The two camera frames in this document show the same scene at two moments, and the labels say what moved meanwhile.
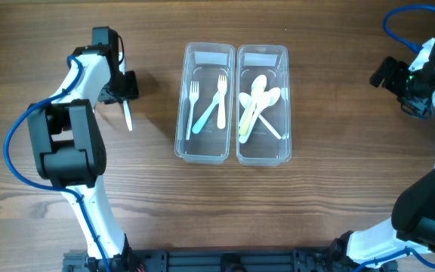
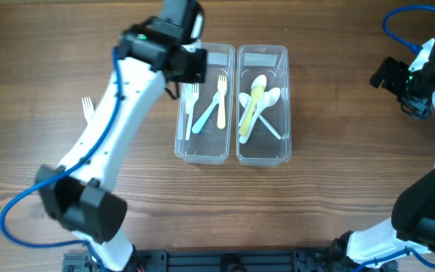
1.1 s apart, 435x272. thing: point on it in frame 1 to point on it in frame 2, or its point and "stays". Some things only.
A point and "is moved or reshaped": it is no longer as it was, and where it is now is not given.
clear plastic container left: [204, 128] stays
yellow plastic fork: [221, 116] stays
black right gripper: [387, 75] stays
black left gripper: [128, 91] to [193, 66]
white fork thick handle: [198, 124] stays
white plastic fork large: [128, 115] is moved or reshaped
